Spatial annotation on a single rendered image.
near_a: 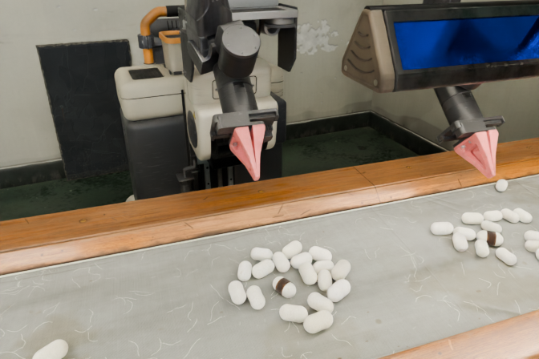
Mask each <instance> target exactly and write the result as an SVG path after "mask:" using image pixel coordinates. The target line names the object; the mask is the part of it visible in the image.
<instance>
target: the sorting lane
mask: <svg viewBox="0 0 539 359"><path fill-rule="evenodd" d="M506 181H507V183H508V186H507V188H506V189H505V191H503V192H499V191H497V190H496V183H492V184H485V185H480V186H475V187H471V188H463V189H459V190H454V191H450V192H442V193H437V194H433V195H429V196H421V197H416V198H411V199H407V200H399V201H395V202H390V203H386V204H378V205H374V206H369V207H365V208H356V209H352V210H348V211H343V212H336V213H331V214H326V215H322V216H314V217H310V218H305V219H300V220H293V221H288V222H284V223H280V224H271V225H267V226H263V227H258V228H251V229H246V230H241V231H237V232H229V233H225V234H220V235H215V236H208V237H203V238H199V239H195V240H186V241H182V242H177V243H173V244H166V245H161V246H156V247H152V248H144V249H140V250H135V251H130V252H122V253H118V254H114V255H110V256H101V257H97V258H92V259H88V260H80V261H76V262H71V263H66V264H59V265H55V266H50V267H45V268H37V269H33V270H29V271H24V272H16V273H11V274H7V275H3V276H0V359H32V358H33V356H34V355H35V353H36V352H37V351H39V350H40V349H42V348H43V347H45V346H46V345H49V344H50V343H51V342H53V341H55V340H64V341H65V342H66V343H67V344H68V351H67V354H66V356H65V357H63V358H62V359H377V358H380V357H385V356H387V355H390V354H393V353H397V352H401V351H404V350H406V349H411V348H414V347H416V346H420V345H424V344H427V343H430V342H433V341H437V340H440V339H443V338H445V337H450V336H453V335H456V334H459V333H463V332H467V331H469V330H472V329H477V328H479V327H482V326H486V325H490V324H492V323H496V322H498V321H503V320H506V319H509V318H511V317H516V316H519V315H522V314H525V313H529V312H532V311H535V310H538V309H539V260H538V259H537V257H536V253H535V252H530V251H528V250H527V249H526V248H525V242H526V240H525V238H524V234H525V233H526V232H527V231H530V230H532V231H536V232H539V175H531V176H527V177H522V178H518V179H511V180H506ZM505 208H507V209H509V210H511V211H513V210H514V209H516V208H521V209H523V210H524V211H526V212H528V213H529V214H530V215H531V216H532V218H533V219H532V221H531V222H530V223H527V224H526V223H523V222H521V221H518V222H516V223H511V222H509V221H507V220H506V219H504V218H502V219H501V220H499V221H493V223H495V224H499V225H500V226H501V228H502V231H501V233H500V234H501V235H502V236H503V239H504V241H503V243H502V244H501V245H500V246H490V245H488V249H489V254H488V255H487V256H486V257H480V256H478V255H477V254H476V248H475V242H476V241H477V238H476V237H475V239H473V240H467V242H468V248H467V249H466V250H465V251H463V252H459V251H457V250H456V249H455V248H454V244H453V241H452V236H453V235H454V234H453V232H452V233H451V234H449V235H435V234H433V233H432V231H431V225H432V224H433V223H435V222H449V223H451V224H452V226H453V230H454V228H456V227H463V228H471V229H472V230H473V231H474V232H475V233H476V235H477V233H478V232H479V231H483V230H484V229H482V227H481V224H465V223H464V222H463V221H462V219H461V217H462V215H463V214H464V213H465V212H477V213H480V214H481V215H483V214H484V213H485V212H489V211H499V212H500V211H501V210H502V209H505ZM294 240H296V241H299V242H300V243H301V244H302V251H301V252H300V253H303V252H309V250H310V248H312V247H314V246H318V247H320V248H324V249H326V250H328V251H330V253H331V255H332V259H331V261H332V262H333V264H334V266H335V265H336V264H337V262H338V261H339V260H347V261H348V262H349V263H350V264H351V270H350V271H349V273H348V274H347V275H346V277H345V279H344V280H347V281H348V282H349V283H350V285H351V290H350V292H349V293H348V294H347V295H346V296H345V297H344V298H342V299H341V300H340V301H338V302H333V301H332V303H333V305H334V310H333V312H332V313H331V315H332V317H333V323H332V325H331V327H329V328H328V329H324V330H321V331H319V332H317V333H308V332H307V331H306V330H305V328H304V325H303V323H304V322H302V323H298V322H293V321H284V320H283V319H282V318H281V317H280V313H279V311H280V308H281V307H282V306H283V305H285V304H289V305H300V306H303V307H304V308H305V309H306V310H307V312H308V316H309V315H311V314H314V313H317V312H318V311H317V310H315V309H312V308H311V307H310V306H309V305H308V302H307V299H308V296H309V295H310V294H311V293H312V292H318V293H320V294H321V295H323V296H324V297H326V298H328V297H327V294H326V292H327V291H326V292H324V291H322V290H321V289H320V288H319V287H318V279H317V281H316V282H315V283H314V284H312V285H308V284H305V283H304V281H303V279H302V277H301V274H300V273H299V270H298V268H293V267H292V265H291V263H290V268H289V270H288V271H287V272H279V271H278V270H277V268H276V266H275V265H274V270H273V271H272V272H271V273H270V274H268V275H266V276H264V277H262V278H260V279H258V278H256V277H254V276H253V274H252V272H251V277H250V278H249V280H247V281H241V280H239V278H238V276H237V273H238V268H239V264H240V263H241V262H242V261H245V260H246V261H248V262H250V263H251V265H252V268H253V266H254V265H255V264H258V263H260V262H261V261H259V260H254V259H253V258H252V257H251V255H250V253H251V251H252V249H253V248H267V249H269V250H270V251H271V252H272V253H273V254H274V253H275V252H282V249H283V248H284V247H285V246H286V245H287V244H289V243H291V242H292V241H294ZM498 248H506V249H507V250H508V251H509V252H511V253H512V254H513V255H515V256H516V258H517V262H516V263H515V264H514V265H507V264H506V263H505V262H504V261H503V260H501V259H499V258H498V257H497V256H496V250H497V249H498ZM300 253H299V254H300ZM287 260H288V261H289V262H290V261H291V259H287ZM278 276H283V277H285V278H286V279H287V280H289V281H290V282H292V283H293V284H294V286H295V288H296V293H295V295H294V296H293V297H291V298H286V297H284V296H282V295H281V294H280V293H278V292H277V291H276V290H275V289H274V287H273V281H274V279H275V278H276V277H278ZM234 280H238V281H240V282H241V283H242V285H243V289H244V290H245V293H246V292H247V289H248V288H249V287H250V286H252V285H256V286H258V287H259V288H260V289H261V292H262V294H263V296H264V298H265V305H264V307H263V308H262V309H254V308H253V307H252V306H251V304H250V302H249V299H248V297H247V295H246V299H245V302H244V303H242V304H240V305H237V304H234V303H233V301H232V299H231V296H230V294H229V290H228V288H229V284H230V283H231V282H232V281H234Z"/></svg>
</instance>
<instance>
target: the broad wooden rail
mask: <svg viewBox="0 0 539 359"><path fill-rule="evenodd" d="M531 175H539V137H538V138H532V139H523V140H517V141H512V142H507V143H498V144H497V146H496V175H495V176H493V177H492V178H490V179H488V178H487V177H486V176H485V175H483V174H482V173H481V172H480V171H479V170H478V169H477V168H476V167H474V166H473V165H472V164H470V163H469V162H468V161H467V160H466V159H464V158H463V157H461V156H460V155H458V154H457V153H455V151H446V152H441V153H435V154H430V155H421V156H416V157H410V158H405V159H395V160H390V161H384V162H379V163H369V164H364V165H359V166H353V167H344V168H339V169H333V170H328V171H318V172H313V173H308V174H302V175H292V176H287V177H282V178H277V179H267V180H262V181H257V182H251V183H246V184H236V185H231V186H225V187H220V188H210V189H205V190H200V191H194V192H185V193H180V194H175V195H169V196H161V197H156V198H149V199H143V200H133V201H128V202H123V203H117V204H109V205H103V206H98V207H92V208H83V209H77V210H72V211H66V212H57V213H51V214H46V215H41V216H32V217H26V218H21V219H16V220H6V221H0V276H3V275H7V274H11V273H16V272H24V271H29V270H33V269H37V268H45V267H50V266H55V265H59V264H66V263H71V262H76V261H80V260H88V259H92V258H97V257H101V256H110V255H114V254H118V253H122V252H130V251H135V250H140V249H144V248H152V247H156V246H161V245H166V244H173V243H177V242H182V241H186V240H195V239H199V238H203V237H208V236H215V235H220V234H225V233H229V232H237V231H241V230H246V229H251V228H258V227H263V226H267V225H271V224H280V223H284V222H288V221H293V220H300V219H305V218H310V217H314V216H322V215H326V214H331V213H336V212H343V211H348V210H352V209H356V208H365V207H369V206H374V205H378V204H386V203H390V202H395V201H399V200H407V199H411V198H416V197H421V196H429V195H433V194H437V193H442V192H450V191H454V190H459V189H463V188H471V187H475V186H480V185H485V184H492V183H497V181H498V180H514V179H518V178H522V177H527V176H531Z"/></svg>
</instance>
